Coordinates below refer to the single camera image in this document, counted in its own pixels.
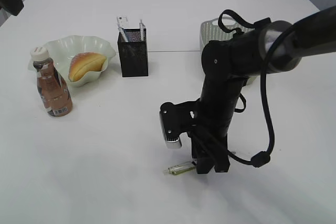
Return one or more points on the light green woven basket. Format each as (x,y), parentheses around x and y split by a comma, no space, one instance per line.
(209,30)

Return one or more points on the black mesh pen holder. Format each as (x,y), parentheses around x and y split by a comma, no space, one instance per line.
(133,55)

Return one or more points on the pale green wavy plate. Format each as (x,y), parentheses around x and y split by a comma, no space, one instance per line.
(63,50)

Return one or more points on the brown Nescafe coffee bottle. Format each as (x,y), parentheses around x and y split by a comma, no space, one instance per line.
(51,86)

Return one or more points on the clear plastic ruler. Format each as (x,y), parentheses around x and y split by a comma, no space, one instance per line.
(123,22)

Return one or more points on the blue grip ballpoint pen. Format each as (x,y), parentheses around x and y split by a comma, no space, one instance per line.
(123,34)

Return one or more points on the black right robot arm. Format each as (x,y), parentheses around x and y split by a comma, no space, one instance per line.
(269,47)

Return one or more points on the white beige ballpoint pen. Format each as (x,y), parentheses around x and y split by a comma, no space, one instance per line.
(180,168)

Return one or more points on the bread bun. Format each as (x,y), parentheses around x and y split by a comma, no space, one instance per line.
(83,63)

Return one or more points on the grey grip ballpoint pen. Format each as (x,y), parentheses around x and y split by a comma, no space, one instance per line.
(141,27)

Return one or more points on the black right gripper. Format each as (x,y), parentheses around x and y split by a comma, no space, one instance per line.
(207,147)

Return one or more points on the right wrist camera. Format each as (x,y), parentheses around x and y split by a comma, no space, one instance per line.
(176,119)

